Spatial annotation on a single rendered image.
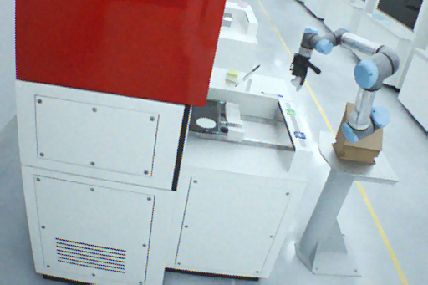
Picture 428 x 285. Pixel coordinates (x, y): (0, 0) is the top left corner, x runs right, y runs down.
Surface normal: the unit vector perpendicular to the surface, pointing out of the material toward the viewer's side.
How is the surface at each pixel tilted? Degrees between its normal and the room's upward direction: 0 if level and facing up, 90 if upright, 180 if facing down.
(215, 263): 90
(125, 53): 90
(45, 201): 90
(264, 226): 90
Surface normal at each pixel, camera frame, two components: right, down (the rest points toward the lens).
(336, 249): 0.00, 0.48
